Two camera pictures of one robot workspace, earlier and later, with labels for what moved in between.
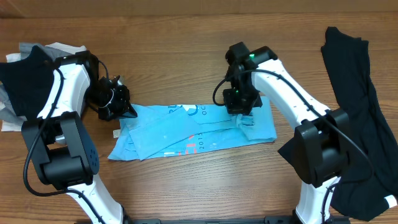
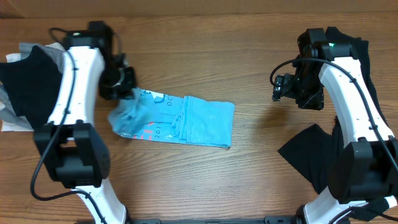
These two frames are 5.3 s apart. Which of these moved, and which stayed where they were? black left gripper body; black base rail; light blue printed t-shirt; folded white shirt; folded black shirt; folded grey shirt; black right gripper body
Moved: black left gripper body; black right gripper body; light blue printed t-shirt
Stayed: folded black shirt; black base rail; folded white shirt; folded grey shirt
